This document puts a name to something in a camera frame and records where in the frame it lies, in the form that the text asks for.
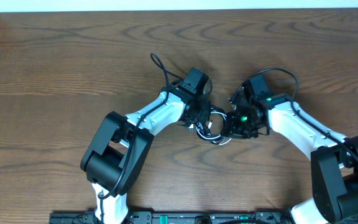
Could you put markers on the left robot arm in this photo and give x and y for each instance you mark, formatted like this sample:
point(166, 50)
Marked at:
point(116, 154)

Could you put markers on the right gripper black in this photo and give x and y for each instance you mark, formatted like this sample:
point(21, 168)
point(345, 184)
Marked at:
point(232, 130)

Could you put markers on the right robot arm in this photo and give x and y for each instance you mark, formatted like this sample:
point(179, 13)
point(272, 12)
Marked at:
point(333, 156)

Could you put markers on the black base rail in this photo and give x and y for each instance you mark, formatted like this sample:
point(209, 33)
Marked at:
point(148, 217)

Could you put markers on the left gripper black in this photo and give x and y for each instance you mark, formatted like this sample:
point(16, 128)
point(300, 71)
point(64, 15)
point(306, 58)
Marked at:
point(206, 117)

